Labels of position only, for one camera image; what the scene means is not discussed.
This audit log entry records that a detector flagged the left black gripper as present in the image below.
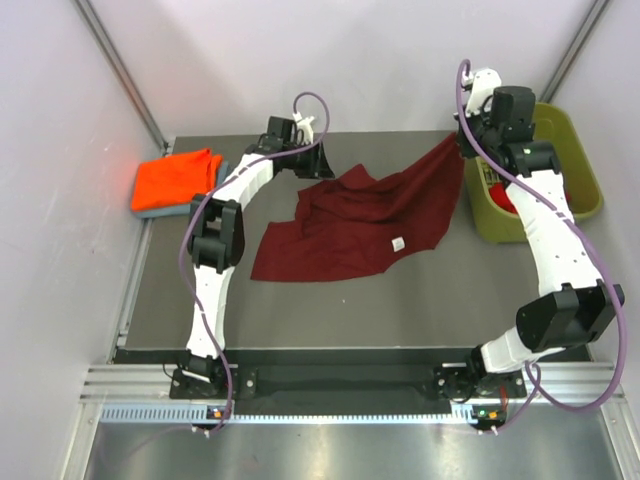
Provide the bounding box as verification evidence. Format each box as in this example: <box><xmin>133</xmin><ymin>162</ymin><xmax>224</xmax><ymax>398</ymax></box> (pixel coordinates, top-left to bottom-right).
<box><xmin>281</xmin><ymin>138</ymin><xmax>334</xmax><ymax>179</ymax></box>

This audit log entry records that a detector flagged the dark red t-shirt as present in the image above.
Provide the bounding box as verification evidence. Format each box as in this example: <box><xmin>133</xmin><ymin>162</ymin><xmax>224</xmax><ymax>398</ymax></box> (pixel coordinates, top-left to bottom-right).
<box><xmin>251</xmin><ymin>135</ymin><xmax>464</xmax><ymax>283</ymax></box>

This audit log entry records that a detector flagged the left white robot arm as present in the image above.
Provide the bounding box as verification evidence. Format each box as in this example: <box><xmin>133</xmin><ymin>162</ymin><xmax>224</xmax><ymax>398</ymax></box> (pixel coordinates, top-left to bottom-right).
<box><xmin>179</xmin><ymin>112</ymin><xmax>334</xmax><ymax>400</ymax></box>

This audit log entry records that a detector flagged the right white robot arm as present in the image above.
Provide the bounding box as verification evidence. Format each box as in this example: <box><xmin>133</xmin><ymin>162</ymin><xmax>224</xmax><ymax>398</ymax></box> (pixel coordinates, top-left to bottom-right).
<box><xmin>456</xmin><ymin>86</ymin><xmax>624</xmax><ymax>396</ymax></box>

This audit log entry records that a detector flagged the bright red t-shirt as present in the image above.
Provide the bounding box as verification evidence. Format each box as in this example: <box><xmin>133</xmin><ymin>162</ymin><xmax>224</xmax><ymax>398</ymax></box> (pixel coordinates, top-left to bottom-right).
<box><xmin>488</xmin><ymin>183</ymin><xmax>518</xmax><ymax>215</ymax></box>

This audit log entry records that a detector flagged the olive green plastic basket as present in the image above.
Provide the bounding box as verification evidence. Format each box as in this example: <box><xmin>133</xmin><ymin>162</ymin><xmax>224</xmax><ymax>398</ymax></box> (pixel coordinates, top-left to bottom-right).
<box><xmin>464</xmin><ymin>103</ymin><xmax>603</xmax><ymax>244</ymax></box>

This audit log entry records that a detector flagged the folded orange t-shirt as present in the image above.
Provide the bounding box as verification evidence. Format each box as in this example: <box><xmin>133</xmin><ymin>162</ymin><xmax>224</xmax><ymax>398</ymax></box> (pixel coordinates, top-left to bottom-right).
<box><xmin>130</xmin><ymin>148</ymin><xmax>224</xmax><ymax>214</ymax></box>

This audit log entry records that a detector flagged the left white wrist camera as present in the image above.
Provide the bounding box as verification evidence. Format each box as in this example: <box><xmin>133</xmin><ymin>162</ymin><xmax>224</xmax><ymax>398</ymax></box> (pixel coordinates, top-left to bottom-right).
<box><xmin>293</xmin><ymin>112</ymin><xmax>315</xmax><ymax>145</ymax></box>

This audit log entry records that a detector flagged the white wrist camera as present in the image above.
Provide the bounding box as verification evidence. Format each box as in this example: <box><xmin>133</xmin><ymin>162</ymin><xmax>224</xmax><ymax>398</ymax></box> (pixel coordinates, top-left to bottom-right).
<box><xmin>461</xmin><ymin>68</ymin><xmax>502</xmax><ymax>118</ymax></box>
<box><xmin>293</xmin><ymin>112</ymin><xmax>315</xmax><ymax>145</ymax></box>

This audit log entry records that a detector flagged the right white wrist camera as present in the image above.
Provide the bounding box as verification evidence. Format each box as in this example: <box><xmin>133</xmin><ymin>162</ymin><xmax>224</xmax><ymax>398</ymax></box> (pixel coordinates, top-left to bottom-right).
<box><xmin>461</xmin><ymin>68</ymin><xmax>502</xmax><ymax>118</ymax></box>

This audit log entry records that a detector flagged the aluminium frame rail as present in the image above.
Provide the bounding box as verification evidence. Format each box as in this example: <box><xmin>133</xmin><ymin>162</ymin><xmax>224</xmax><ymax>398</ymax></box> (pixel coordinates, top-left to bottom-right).
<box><xmin>80</xmin><ymin>362</ymin><xmax>614</xmax><ymax>403</ymax></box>

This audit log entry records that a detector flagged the slotted grey cable duct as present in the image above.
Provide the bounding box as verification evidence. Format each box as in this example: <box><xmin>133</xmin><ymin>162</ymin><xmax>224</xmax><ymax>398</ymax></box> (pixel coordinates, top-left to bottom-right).
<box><xmin>100</xmin><ymin>403</ymin><xmax>504</xmax><ymax>426</ymax></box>

